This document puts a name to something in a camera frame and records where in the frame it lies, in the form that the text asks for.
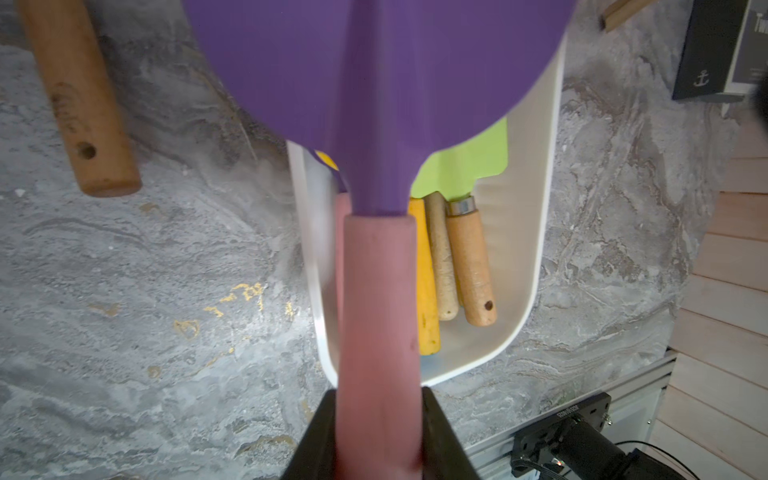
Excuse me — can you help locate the grey Twins story book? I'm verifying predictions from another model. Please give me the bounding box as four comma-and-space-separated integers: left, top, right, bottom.
672, 0, 767, 103

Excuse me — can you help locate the red shovel wooden handle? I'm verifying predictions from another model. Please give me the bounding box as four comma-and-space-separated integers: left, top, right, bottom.
424, 192, 460, 321

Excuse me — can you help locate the wooden easel stand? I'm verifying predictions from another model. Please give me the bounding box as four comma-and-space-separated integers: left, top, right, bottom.
600, 0, 656, 32

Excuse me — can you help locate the white plastic storage box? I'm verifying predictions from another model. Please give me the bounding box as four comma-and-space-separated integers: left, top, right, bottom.
287, 47, 566, 386

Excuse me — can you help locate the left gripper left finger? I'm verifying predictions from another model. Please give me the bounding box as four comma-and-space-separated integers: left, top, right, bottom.
280, 389, 337, 480

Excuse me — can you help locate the green trowel wooden handle front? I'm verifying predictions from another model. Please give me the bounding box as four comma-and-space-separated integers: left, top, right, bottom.
411, 117, 508, 327

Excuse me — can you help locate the purple shovel pink handle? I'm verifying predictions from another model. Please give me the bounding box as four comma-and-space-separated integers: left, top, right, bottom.
184, 1, 575, 479

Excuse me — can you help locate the green trowel wooden handle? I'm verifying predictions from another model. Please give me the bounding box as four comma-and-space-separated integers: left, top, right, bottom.
411, 117, 508, 327
15, 1, 142, 198

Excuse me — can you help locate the green trowel wooden handle back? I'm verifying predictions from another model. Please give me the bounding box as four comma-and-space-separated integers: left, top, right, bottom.
15, 1, 142, 198

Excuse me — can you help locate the all yellow plastic scoop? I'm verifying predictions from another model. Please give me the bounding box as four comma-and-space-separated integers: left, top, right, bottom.
310, 150, 441, 356

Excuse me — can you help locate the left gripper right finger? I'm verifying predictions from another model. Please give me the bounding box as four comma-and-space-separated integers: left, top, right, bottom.
422, 387, 480, 480

